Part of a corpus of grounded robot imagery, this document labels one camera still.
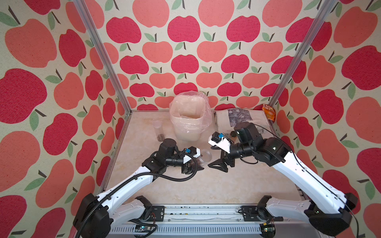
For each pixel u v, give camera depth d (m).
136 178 0.50
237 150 0.54
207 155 0.66
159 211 0.75
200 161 0.63
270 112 1.12
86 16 0.72
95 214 0.39
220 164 0.54
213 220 0.73
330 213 0.38
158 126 0.91
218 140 0.53
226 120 1.07
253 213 0.74
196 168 0.66
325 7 0.70
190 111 1.04
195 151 0.60
